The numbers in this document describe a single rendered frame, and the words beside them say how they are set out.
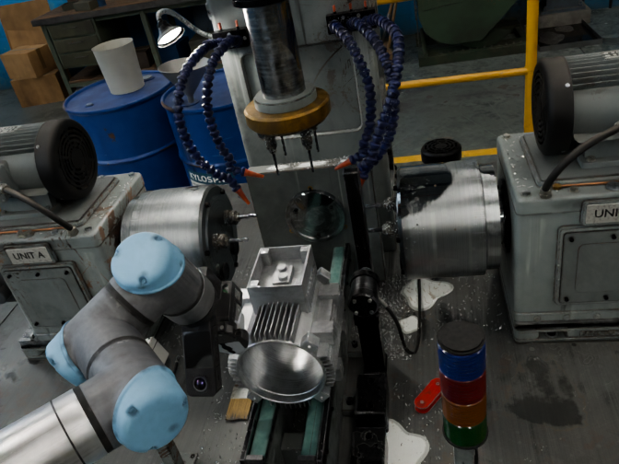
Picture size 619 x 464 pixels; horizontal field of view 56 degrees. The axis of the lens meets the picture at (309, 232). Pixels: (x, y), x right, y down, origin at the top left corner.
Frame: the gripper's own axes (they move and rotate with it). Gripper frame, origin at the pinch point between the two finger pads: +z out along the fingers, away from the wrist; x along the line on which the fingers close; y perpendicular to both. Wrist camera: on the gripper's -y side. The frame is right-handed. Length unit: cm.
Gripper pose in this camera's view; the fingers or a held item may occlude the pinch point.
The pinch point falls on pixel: (236, 352)
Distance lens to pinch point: 100.3
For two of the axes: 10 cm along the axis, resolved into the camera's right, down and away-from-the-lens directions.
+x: -9.8, 0.7, 2.1
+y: 0.3, -9.0, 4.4
